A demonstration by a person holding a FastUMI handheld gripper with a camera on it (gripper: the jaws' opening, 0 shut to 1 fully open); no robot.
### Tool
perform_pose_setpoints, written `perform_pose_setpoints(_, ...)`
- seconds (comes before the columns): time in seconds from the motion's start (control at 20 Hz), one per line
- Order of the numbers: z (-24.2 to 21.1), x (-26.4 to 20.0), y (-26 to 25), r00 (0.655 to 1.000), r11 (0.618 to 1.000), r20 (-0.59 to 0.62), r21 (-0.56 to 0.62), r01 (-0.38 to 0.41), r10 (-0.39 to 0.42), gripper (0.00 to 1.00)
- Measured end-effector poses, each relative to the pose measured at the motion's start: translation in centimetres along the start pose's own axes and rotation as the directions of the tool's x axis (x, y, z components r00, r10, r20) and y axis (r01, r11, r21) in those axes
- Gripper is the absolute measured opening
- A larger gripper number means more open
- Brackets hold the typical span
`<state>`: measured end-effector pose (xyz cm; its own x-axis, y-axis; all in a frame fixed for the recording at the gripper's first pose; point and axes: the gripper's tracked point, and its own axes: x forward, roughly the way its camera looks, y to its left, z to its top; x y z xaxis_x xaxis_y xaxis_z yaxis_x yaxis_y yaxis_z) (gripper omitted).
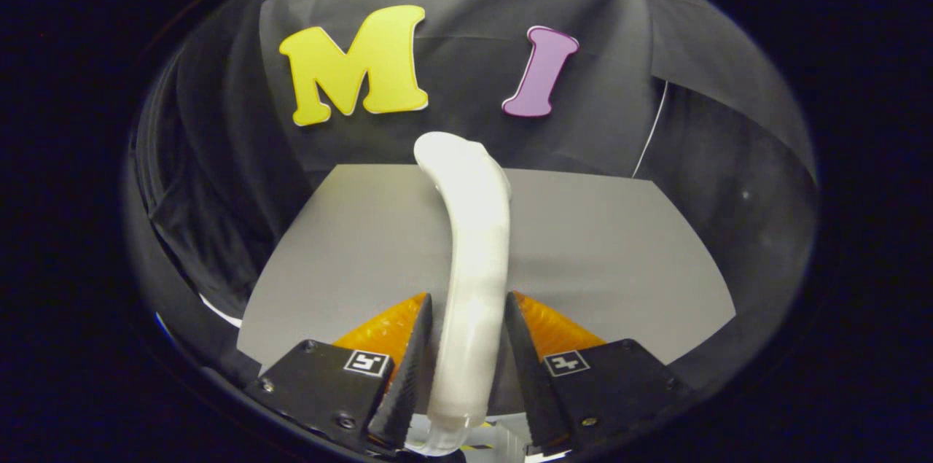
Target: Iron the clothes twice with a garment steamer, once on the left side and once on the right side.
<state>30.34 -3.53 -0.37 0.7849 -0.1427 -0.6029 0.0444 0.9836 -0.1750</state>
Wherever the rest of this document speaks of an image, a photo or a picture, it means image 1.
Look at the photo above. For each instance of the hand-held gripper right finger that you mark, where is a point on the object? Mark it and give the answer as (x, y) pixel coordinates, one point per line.
(525, 375)

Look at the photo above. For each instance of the black backdrop cloth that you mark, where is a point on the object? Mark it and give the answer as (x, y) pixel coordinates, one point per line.
(474, 62)

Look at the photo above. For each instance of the white shirt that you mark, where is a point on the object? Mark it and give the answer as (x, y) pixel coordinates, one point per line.
(222, 313)

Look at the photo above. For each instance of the black suit jacket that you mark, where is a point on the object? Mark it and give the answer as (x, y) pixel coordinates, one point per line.
(211, 230)

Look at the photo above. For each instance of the grey and beige cabinet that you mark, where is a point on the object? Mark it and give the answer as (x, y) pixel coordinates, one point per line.
(619, 266)

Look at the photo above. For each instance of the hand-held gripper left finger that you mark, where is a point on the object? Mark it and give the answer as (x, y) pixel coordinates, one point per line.
(412, 383)

